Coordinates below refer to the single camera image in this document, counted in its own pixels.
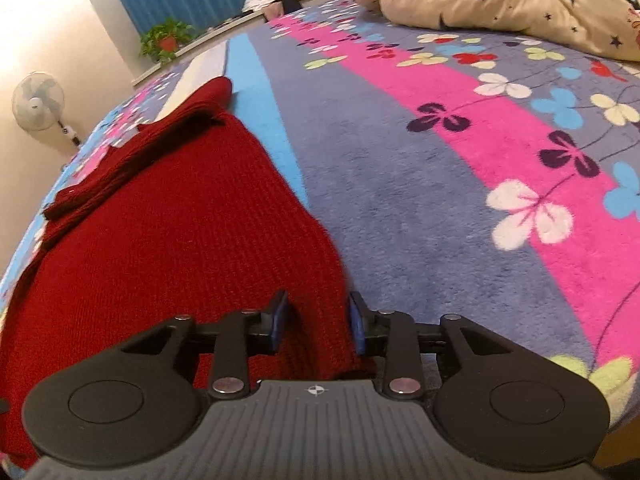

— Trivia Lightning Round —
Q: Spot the red knit sweater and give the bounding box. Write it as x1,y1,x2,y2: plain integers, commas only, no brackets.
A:
1,77,368,469

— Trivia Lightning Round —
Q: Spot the floral striped bed blanket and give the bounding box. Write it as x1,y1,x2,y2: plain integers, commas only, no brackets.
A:
1,0,639,425

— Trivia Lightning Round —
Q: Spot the green potted plant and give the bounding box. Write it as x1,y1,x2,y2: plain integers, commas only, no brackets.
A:
140,18,195,65

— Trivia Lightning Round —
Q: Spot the dark chair back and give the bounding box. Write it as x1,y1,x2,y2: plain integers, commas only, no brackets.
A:
262,0,303,23

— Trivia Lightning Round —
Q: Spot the white pedestal fan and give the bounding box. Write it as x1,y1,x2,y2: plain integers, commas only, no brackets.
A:
11,72,81,150

